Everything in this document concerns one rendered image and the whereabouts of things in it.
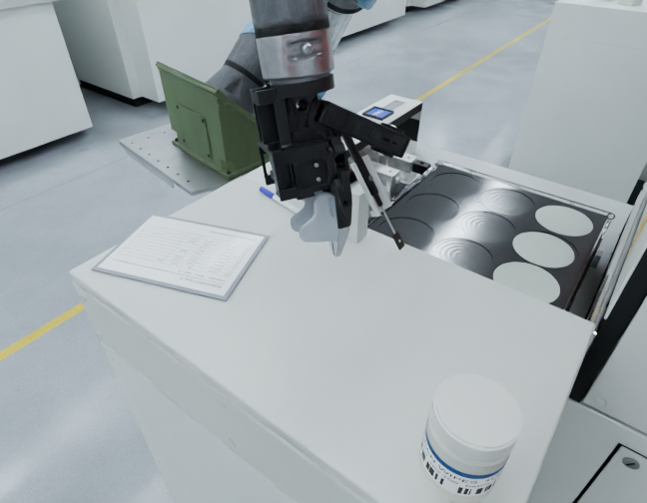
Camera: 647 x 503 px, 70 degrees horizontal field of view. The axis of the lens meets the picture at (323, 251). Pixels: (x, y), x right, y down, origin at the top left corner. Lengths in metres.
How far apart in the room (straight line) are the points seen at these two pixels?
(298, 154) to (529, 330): 0.35
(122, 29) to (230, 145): 2.87
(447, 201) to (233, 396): 0.60
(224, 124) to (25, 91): 2.42
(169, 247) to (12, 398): 1.34
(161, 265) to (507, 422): 0.49
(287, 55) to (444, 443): 0.37
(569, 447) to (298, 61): 0.68
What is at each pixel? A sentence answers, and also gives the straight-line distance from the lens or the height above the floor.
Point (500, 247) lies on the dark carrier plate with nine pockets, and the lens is 0.85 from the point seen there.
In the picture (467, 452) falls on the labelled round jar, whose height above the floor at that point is 1.05.
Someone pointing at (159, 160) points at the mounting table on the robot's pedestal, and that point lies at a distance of 1.32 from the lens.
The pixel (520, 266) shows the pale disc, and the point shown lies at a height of 0.90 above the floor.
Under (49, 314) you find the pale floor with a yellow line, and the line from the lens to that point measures 2.23.
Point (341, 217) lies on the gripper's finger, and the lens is 0.52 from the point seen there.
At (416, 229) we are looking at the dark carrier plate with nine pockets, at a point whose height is 0.90.
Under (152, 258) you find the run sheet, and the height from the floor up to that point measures 0.97.
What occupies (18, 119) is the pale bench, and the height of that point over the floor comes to 0.27.
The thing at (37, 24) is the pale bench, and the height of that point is 0.75.
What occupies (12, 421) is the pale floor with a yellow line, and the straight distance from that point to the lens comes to 1.92.
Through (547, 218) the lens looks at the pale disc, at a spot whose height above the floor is 0.90.
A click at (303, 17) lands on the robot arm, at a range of 0.47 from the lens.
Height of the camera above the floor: 1.39
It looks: 39 degrees down
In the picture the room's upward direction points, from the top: straight up
